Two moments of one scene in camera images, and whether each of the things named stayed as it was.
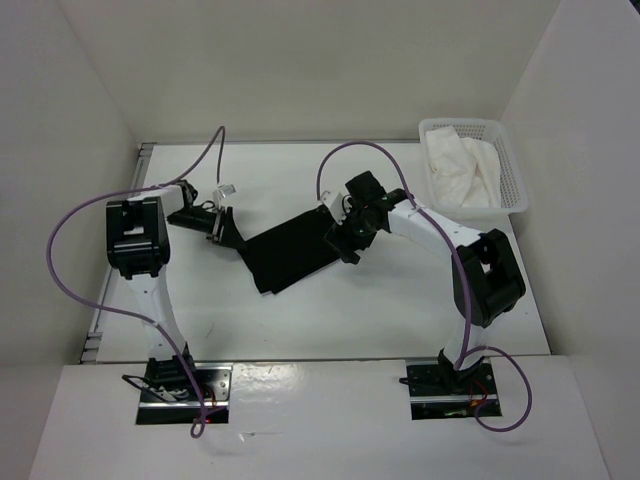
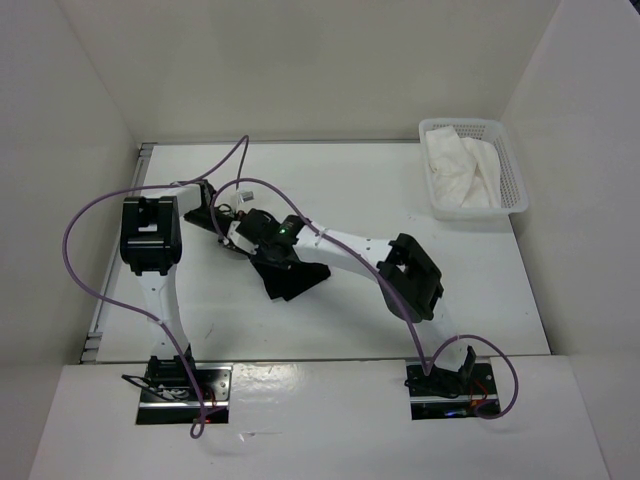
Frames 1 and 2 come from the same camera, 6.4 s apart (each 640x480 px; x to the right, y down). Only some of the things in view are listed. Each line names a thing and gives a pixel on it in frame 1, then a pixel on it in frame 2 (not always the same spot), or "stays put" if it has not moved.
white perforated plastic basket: [513, 194] stays put
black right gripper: [338, 236] to [260, 257]
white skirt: [466, 172] stays put
